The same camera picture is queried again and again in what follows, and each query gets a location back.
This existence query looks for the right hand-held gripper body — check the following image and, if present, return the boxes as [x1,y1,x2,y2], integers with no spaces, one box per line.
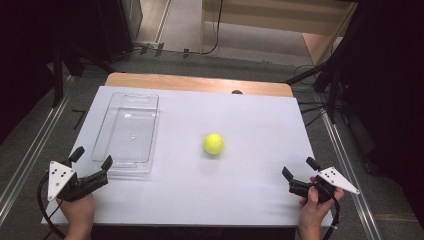
[288,166,361,204]

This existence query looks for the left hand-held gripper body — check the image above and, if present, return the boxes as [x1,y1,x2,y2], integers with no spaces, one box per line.
[47,161,110,203]

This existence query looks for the person's right hand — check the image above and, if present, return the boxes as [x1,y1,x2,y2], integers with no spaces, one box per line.
[297,176,345,232]

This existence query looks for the person's left hand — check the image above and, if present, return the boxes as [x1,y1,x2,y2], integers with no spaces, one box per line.
[56,192,97,235]

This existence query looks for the clear plastic container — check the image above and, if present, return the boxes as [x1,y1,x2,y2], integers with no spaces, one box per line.
[90,92,161,175]

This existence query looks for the black tripod stand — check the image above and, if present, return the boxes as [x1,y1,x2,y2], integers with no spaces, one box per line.
[284,19,359,125]

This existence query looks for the yellow tennis ball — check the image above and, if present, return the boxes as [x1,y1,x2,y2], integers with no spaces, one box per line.
[202,132,225,156]

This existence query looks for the black metal stand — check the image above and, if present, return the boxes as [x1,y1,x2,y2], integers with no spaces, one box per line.
[49,41,116,109]

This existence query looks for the white table cover sheet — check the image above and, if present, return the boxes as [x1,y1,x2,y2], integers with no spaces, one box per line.
[41,85,334,228]

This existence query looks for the dark curtain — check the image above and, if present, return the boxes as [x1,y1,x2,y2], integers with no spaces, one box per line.
[0,0,101,145]
[329,0,424,221]

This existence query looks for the wooden table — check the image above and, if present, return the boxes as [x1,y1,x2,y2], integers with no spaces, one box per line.
[104,72,295,99]

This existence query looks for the black cabinet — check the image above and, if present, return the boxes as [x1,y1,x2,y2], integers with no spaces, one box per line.
[95,0,144,64]

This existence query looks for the light wooden shelf unit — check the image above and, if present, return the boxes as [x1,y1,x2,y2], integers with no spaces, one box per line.
[199,0,360,67]

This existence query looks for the aluminium floor rail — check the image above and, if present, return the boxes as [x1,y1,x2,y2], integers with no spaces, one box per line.
[0,75,74,223]
[319,108,383,240]

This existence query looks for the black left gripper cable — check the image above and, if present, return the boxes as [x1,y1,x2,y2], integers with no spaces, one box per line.
[36,172,68,240]

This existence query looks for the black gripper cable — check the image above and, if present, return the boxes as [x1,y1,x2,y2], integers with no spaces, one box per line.
[36,172,68,240]
[320,186,341,240]

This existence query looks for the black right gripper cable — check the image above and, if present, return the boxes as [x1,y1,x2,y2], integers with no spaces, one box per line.
[320,186,341,240]

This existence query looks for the black floor cables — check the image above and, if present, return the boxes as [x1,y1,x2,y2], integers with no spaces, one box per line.
[293,63,332,128]

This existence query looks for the black hanging cable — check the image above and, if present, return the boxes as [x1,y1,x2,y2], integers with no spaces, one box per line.
[199,0,225,56]

